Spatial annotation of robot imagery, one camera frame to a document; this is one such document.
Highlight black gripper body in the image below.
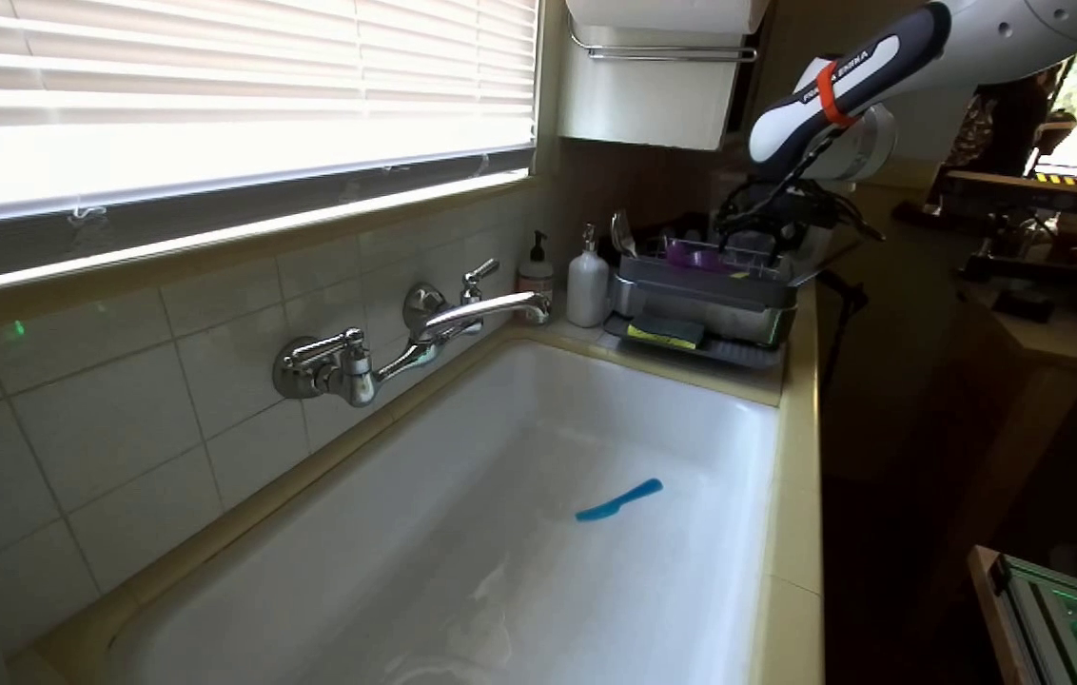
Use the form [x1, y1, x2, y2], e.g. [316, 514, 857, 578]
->
[713, 180, 841, 254]

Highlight dark pump soap bottle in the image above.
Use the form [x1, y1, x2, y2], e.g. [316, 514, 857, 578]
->
[516, 233, 555, 304]

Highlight purple plastic bowl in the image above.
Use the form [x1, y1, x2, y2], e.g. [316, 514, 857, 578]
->
[662, 245, 725, 275]

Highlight grey dish rack tray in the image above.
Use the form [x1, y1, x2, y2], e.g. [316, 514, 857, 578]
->
[605, 254, 796, 370]

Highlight blue plastic knife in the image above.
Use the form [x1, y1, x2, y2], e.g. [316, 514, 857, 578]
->
[574, 479, 662, 521]

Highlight yellow green sponge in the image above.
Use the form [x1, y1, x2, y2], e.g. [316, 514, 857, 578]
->
[623, 322, 701, 353]

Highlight white window blinds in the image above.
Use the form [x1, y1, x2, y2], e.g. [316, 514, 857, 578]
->
[0, 0, 540, 222]

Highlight white paper towel dispenser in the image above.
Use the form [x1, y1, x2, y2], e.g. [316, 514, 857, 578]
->
[564, 0, 772, 153]

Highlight green white box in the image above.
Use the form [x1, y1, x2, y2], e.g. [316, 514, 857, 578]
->
[966, 543, 1077, 685]

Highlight white sink basin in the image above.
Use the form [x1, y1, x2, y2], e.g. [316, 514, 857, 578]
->
[104, 336, 782, 685]

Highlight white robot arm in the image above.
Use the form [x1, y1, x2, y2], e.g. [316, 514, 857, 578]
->
[713, 0, 1077, 252]

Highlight chrome wall faucet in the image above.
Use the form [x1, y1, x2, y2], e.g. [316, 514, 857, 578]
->
[271, 260, 548, 406]

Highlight white soap bottle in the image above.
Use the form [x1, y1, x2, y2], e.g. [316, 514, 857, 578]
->
[568, 227, 610, 326]

